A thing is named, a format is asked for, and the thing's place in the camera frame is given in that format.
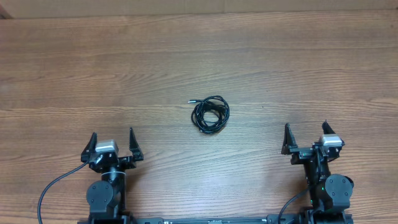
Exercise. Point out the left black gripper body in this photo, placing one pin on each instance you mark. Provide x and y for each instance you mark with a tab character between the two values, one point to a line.
124	164

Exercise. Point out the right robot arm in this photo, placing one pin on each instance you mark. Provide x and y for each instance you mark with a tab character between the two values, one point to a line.
329	193

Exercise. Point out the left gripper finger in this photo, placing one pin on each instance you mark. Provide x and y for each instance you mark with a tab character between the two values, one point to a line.
134	147
89	149

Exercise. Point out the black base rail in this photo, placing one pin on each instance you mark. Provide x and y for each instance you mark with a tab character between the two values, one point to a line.
270	219

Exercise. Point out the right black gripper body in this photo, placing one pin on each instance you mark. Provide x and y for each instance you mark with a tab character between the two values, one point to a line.
305	152

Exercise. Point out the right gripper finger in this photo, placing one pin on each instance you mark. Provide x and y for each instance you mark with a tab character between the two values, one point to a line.
327	128
289	145

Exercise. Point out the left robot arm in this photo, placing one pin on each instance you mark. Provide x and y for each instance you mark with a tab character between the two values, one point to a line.
107	197

